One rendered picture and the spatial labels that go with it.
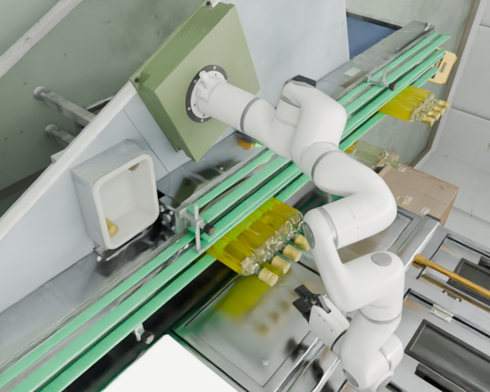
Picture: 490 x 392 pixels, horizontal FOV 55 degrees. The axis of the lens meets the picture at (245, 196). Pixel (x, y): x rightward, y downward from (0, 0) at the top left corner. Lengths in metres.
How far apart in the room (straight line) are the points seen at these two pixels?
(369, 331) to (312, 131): 0.41
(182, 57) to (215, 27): 0.12
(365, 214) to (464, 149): 6.89
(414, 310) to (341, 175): 0.74
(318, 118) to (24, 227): 0.69
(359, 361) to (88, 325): 0.63
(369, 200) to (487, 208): 6.23
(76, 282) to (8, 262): 0.18
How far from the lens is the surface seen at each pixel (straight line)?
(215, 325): 1.36
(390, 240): 1.71
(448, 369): 1.47
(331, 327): 1.18
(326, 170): 0.90
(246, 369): 1.29
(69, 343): 1.19
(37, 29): 1.68
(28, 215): 1.16
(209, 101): 1.18
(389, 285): 0.88
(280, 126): 1.06
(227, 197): 1.33
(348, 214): 0.86
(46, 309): 1.24
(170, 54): 1.18
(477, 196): 7.23
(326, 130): 0.96
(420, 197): 5.62
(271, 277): 1.29
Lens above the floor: 1.60
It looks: 28 degrees down
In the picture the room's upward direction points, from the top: 119 degrees clockwise
